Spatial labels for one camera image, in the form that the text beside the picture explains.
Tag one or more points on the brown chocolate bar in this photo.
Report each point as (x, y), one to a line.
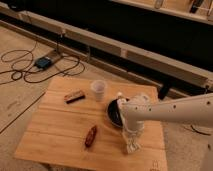
(74, 96)

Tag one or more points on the clear plastic cup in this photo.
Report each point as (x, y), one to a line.
(98, 87)

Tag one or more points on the red-brown sausage toy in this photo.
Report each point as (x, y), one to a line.
(90, 136)

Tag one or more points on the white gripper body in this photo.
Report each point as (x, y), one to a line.
(131, 139)

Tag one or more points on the black ceramic cup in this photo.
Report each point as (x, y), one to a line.
(114, 114)

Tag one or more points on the white wooden shelf frame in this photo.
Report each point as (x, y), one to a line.
(172, 49)

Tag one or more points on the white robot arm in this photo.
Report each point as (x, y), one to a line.
(197, 110)

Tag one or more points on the wooden table board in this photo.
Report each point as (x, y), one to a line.
(57, 131)

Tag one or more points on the blue power box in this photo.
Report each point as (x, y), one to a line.
(43, 63)

